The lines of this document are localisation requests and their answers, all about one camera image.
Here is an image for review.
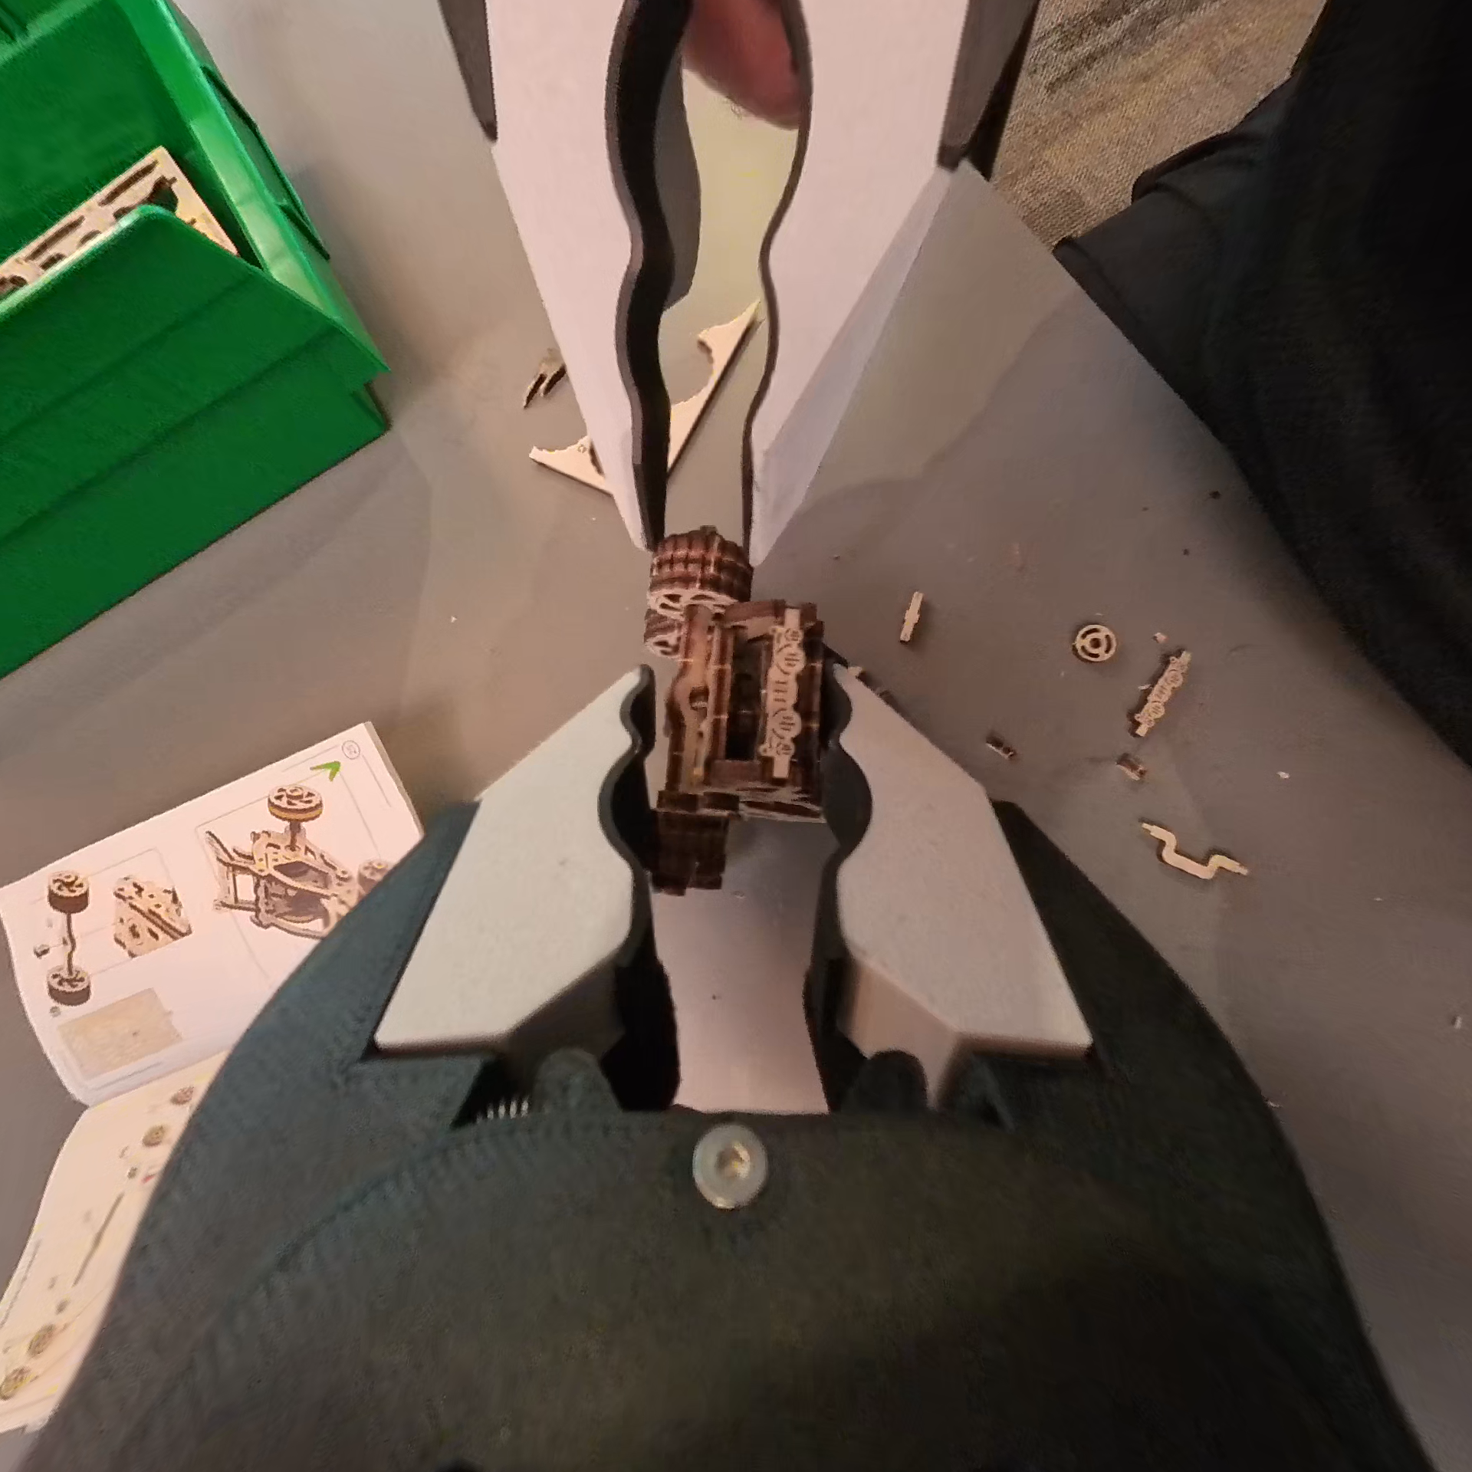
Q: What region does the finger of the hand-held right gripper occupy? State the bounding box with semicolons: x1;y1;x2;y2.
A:
739;0;967;568
488;0;702;554

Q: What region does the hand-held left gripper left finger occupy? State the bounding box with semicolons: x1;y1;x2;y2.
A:
371;668;679;1111

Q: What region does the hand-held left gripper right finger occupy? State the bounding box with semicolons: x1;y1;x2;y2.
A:
804;668;1097;1111

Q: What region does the wooden model buggy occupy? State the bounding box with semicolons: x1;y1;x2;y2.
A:
643;593;858;896

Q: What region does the plywood scrap sheet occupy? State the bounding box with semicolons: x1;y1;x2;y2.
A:
529;302;764;498

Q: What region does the pale plywood parts sheet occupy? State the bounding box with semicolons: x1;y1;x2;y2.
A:
0;149;236;307

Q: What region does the person's right hand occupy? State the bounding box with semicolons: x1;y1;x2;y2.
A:
690;0;809;127

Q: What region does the assembly instruction booklet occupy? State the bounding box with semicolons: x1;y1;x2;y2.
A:
0;722;424;1429

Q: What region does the green plastic bin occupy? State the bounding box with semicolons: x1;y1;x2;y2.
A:
0;0;392;680

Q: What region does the wooden chain-pattern strip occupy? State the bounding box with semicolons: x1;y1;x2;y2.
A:
1130;651;1193;738

